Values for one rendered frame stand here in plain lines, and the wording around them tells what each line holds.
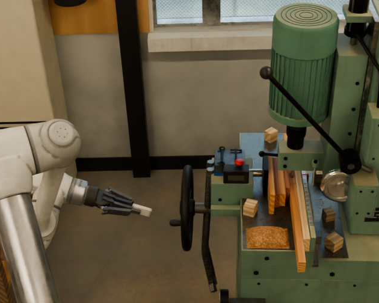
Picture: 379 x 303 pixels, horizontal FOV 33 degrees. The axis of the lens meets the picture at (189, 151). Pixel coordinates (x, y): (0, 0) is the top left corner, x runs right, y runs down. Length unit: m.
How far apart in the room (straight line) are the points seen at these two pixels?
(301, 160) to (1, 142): 0.89
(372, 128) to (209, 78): 1.67
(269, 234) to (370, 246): 0.36
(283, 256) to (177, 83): 1.62
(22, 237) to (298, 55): 0.84
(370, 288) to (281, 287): 0.28
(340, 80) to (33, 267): 0.94
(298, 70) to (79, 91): 1.84
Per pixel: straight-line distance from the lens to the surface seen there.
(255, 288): 2.07
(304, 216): 1.91
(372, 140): 1.75
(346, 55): 1.75
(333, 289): 2.10
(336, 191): 1.92
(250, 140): 2.28
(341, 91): 1.80
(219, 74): 3.27
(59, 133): 1.61
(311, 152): 1.95
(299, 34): 1.68
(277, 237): 1.87
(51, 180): 1.93
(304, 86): 1.75
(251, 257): 1.88
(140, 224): 3.27
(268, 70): 1.65
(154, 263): 3.07
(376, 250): 2.06
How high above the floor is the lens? 2.22
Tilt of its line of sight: 36 degrees down
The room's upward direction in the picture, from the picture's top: 2 degrees counter-clockwise
